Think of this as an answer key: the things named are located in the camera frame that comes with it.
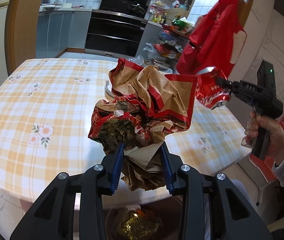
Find black built-in oven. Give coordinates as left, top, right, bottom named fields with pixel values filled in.
left=85, top=10, right=147, bottom=56

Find yellow plaid floral tablecloth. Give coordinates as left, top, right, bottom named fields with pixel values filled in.
left=0, top=59, right=249, bottom=201

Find grey kitchen cabinets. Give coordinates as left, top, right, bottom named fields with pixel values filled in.
left=35, top=10, right=92, bottom=59

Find crushed red cola can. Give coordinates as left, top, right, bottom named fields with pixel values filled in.
left=195, top=67, right=231, bottom=110

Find black wire storage rack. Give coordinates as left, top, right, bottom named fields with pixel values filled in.
left=152, top=24, right=194, bottom=66

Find wooden door frame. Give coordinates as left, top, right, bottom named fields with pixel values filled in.
left=5, top=0, right=41, bottom=75

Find person's right hand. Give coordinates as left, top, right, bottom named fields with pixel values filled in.
left=241, top=111, right=284, bottom=166

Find gold foil snack bag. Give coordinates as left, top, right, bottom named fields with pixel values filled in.
left=117, top=209, right=160, bottom=240

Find brown red paper bag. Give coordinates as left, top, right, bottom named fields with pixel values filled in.
left=88, top=59, right=197, bottom=191

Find brown round trash bin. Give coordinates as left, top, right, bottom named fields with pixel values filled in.
left=104, top=196, right=182, bottom=239

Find red hanging apron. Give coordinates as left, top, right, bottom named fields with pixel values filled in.
left=176, top=0, right=247, bottom=77

